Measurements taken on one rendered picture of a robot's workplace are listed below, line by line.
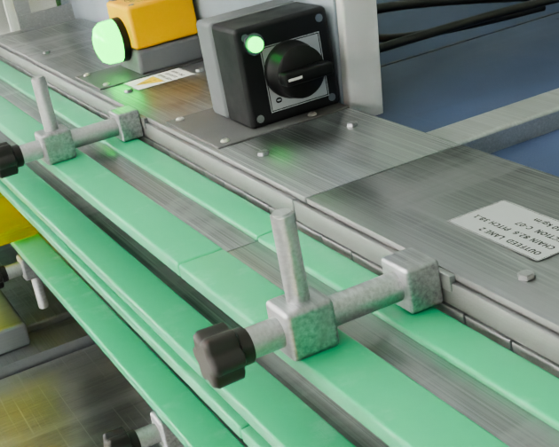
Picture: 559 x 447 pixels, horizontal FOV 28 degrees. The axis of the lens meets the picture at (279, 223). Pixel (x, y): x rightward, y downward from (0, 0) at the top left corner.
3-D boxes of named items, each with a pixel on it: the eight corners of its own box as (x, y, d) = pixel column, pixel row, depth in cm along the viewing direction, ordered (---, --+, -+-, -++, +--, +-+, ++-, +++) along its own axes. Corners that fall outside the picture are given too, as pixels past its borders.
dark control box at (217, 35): (301, 87, 96) (213, 113, 93) (285, -4, 93) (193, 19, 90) (348, 102, 89) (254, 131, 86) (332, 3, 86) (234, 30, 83)
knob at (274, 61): (319, 89, 88) (341, 95, 85) (269, 104, 86) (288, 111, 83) (310, 33, 86) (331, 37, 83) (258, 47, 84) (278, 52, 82)
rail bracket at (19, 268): (102, 279, 134) (-6, 317, 129) (89, 227, 131) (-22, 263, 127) (113, 289, 130) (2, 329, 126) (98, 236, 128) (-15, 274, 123)
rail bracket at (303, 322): (416, 283, 60) (192, 371, 56) (397, 155, 58) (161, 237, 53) (459, 306, 57) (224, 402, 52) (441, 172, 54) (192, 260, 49)
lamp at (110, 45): (121, 57, 116) (93, 65, 114) (111, 14, 114) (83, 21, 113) (135, 63, 112) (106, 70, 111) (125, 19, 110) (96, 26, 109)
